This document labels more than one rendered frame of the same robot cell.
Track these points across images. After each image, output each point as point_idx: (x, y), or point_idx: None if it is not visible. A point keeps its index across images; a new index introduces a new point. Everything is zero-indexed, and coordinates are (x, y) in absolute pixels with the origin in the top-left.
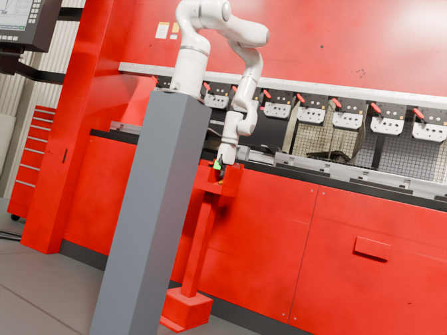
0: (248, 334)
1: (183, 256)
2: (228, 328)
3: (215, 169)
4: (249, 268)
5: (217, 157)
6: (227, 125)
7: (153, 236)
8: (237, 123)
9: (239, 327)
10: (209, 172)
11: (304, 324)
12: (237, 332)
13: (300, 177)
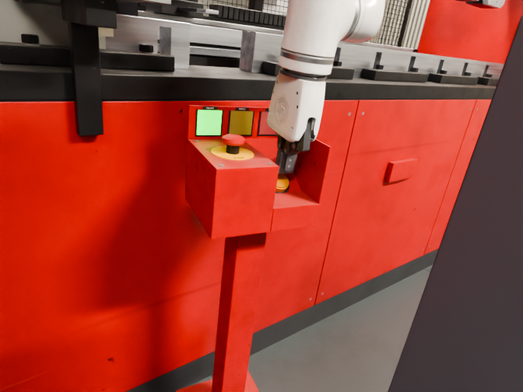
0: (282, 355)
1: (132, 342)
2: (263, 373)
3: (250, 151)
4: (265, 278)
5: (299, 131)
6: (328, 14)
7: None
8: (358, 5)
9: (261, 354)
10: (276, 181)
11: (331, 292)
12: (279, 368)
13: (335, 94)
